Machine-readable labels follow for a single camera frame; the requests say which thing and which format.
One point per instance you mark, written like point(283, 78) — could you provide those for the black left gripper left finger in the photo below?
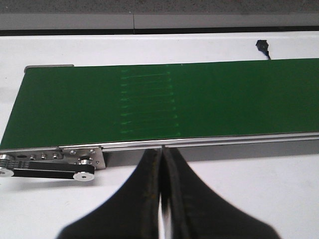
point(131, 213)

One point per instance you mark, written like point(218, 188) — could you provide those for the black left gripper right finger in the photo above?
point(193, 211)

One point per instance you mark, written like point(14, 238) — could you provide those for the conveyor drive end plate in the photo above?
point(75, 154)

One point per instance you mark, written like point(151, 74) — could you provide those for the black conveyor drive belt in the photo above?
point(10, 167)

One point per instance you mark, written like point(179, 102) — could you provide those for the green conveyor belt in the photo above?
point(58, 106)

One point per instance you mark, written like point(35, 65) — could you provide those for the small black clip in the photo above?
point(262, 46)

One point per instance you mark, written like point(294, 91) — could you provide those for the aluminium conveyor side rail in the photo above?
point(209, 141)

